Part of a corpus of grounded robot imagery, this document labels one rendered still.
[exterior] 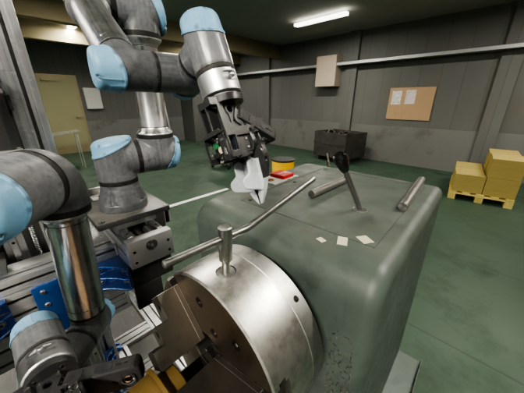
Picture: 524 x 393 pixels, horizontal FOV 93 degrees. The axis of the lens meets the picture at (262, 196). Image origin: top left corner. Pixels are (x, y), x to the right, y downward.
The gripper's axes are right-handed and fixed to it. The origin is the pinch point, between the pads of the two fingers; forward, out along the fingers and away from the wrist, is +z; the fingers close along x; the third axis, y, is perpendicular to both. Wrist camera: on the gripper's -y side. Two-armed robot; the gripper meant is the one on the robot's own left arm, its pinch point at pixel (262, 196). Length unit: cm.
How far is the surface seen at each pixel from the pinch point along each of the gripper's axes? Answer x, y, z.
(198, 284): -1.1, 18.2, 9.3
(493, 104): 31, -638, 1
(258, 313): 7.1, 14.8, 15.0
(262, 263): 3.1, 7.9, 10.7
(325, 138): -283, -562, -40
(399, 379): -4, -44, 83
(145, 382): -5.7, 28.5, 19.6
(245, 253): -0.5, 8.0, 8.8
